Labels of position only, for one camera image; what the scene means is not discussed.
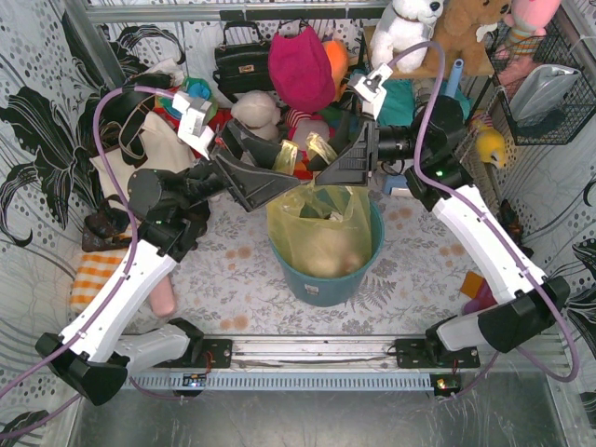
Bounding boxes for yellow trash bag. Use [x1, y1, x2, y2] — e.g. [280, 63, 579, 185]
[265, 131, 373, 280]

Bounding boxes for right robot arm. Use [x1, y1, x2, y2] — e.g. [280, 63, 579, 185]
[307, 95, 570, 367]

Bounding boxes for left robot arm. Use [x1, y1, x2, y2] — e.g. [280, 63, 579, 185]
[35, 119, 300, 406]

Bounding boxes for cream canvas tote bag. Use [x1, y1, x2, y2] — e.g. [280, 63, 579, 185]
[88, 111, 197, 206]

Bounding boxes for colorful patterned bag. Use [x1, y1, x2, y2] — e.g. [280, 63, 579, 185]
[153, 77, 218, 124]

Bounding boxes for magenta fuzzy bag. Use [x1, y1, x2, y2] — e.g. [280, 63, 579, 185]
[268, 26, 335, 114]

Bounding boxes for teal trash bin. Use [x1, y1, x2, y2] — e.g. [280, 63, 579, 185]
[270, 201, 385, 307]

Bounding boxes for brown patterned bag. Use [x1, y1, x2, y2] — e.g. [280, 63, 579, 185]
[82, 194, 132, 253]

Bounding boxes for rainbow striped cloth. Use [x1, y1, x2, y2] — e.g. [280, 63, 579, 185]
[293, 108, 347, 180]

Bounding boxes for red cloth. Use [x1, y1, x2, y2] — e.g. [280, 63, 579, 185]
[165, 109, 239, 141]

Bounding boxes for teal folded cloth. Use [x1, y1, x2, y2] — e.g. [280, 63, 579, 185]
[349, 68, 472, 127]

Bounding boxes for white lamb plush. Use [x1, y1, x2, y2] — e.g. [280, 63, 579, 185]
[231, 90, 281, 141]

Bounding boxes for pink pig plush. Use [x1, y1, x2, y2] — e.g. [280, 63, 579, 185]
[285, 108, 332, 151]

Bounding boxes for orange plush toy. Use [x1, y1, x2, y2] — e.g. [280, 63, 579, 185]
[322, 40, 349, 102]

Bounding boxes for black leather handbag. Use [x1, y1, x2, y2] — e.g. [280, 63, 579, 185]
[212, 20, 275, 103]

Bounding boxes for white husky plush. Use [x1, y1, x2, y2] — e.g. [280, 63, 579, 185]
[370, 0, 444, 69]

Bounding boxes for yellow duck plush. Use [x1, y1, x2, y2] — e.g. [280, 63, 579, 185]
[470, 113, 507, 169]

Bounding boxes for brown dog plush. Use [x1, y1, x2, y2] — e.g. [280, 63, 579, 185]
[432, 0, 511, 75]

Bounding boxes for black shelf rack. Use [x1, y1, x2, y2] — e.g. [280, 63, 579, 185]
[351, 25, 504, 183]

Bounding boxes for pink cylinder toy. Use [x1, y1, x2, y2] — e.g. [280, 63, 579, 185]
[148, 275, 176, 318]

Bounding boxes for silver pouch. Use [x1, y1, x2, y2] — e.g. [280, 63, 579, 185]
[509, 64, 582, 121]

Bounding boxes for purple orange toy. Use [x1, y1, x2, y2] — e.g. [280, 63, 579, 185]
[460, 271, 496, 315]

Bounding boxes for orange checkered towel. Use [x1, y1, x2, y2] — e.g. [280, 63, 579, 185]
[69, 250, 127, 314]

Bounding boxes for pink plush toy top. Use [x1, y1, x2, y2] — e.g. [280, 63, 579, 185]
[504, 0, 561, 55]

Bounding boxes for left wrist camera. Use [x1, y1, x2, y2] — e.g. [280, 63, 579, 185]
[172, 91, 215, 159]

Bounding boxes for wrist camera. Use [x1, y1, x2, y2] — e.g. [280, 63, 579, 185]
[172, 91, 215, 159]
[348, 63, 393, 119]

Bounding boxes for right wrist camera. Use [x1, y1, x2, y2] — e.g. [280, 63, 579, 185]
[348, 63, 393, 119]

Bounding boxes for black wire basket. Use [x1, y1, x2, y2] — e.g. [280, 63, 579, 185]
[486, 21, 595, 146]

